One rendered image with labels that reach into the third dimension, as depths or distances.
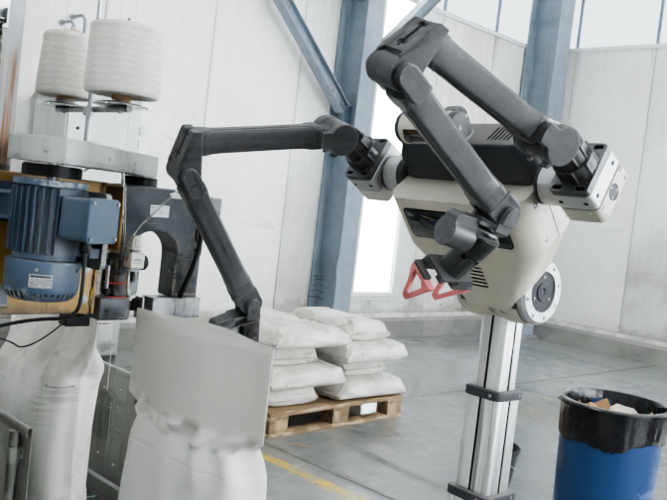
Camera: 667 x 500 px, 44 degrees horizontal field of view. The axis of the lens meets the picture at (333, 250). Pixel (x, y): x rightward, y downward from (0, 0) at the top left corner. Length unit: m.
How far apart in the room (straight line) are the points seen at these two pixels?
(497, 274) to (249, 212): 5.67
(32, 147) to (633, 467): 2.75
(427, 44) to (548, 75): 9.26
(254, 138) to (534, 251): 0.67
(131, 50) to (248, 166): 5.63
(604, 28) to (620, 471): 7.66
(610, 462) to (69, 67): 2.61
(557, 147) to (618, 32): 9.04
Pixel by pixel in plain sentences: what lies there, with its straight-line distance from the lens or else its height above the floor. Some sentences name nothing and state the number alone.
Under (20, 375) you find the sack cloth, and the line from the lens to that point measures 2.45.
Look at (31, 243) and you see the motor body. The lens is 1.75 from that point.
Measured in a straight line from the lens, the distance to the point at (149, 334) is 1.98.
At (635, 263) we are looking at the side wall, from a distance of 10.04.
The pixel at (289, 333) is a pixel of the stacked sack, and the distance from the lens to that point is 4.73.
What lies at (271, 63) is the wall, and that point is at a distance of 7.59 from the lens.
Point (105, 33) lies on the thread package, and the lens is 1.85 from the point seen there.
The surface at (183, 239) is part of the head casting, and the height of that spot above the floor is 1.22.
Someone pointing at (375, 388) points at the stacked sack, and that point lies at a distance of 5.36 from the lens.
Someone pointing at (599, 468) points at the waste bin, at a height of 0.40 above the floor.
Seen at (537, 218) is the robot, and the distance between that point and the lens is 1.80.
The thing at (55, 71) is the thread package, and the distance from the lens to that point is 2.07.
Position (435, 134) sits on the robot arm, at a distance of 1.42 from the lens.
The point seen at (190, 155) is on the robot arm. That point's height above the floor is 1.42.
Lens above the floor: 1.34
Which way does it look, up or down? 3 degrees down
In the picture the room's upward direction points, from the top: 7 degrees clockwise
